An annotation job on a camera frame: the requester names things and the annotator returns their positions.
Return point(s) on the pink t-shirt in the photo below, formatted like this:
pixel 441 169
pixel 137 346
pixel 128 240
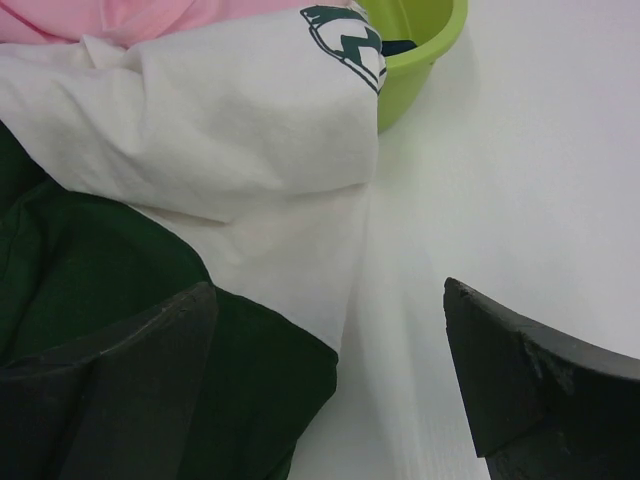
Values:
pixel 126 23

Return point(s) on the navy blue t-shirt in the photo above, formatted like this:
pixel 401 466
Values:
pixel 397 47

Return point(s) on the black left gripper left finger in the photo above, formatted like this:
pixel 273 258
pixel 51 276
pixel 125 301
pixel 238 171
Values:
pixel 115 404

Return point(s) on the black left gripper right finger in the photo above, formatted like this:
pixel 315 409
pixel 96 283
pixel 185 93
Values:
pixel 540 403

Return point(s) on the white and green t-shirt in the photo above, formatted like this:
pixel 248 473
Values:
pixel 238 155

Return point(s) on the lime green plastic basin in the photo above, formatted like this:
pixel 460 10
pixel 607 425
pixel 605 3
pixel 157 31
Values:
pixel 433 25

